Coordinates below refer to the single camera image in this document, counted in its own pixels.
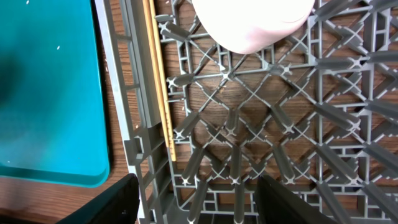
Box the pink bowl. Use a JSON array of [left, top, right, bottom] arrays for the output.
[[192, 0, 315, 54]]

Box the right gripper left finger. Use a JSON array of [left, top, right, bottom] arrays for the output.
[[58, 174, 139, 224]]

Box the grey dishwasher rack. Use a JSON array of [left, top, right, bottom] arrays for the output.
[[95, 1, 397, 223]]

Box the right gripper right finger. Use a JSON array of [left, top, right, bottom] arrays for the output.
[[254, 175, 335, 224]]

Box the wooden chopstick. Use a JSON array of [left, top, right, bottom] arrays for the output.
[[148, 0, 177, 162]]

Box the teal serving tray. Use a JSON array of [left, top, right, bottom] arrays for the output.
[[1, 0, 110, 187]]

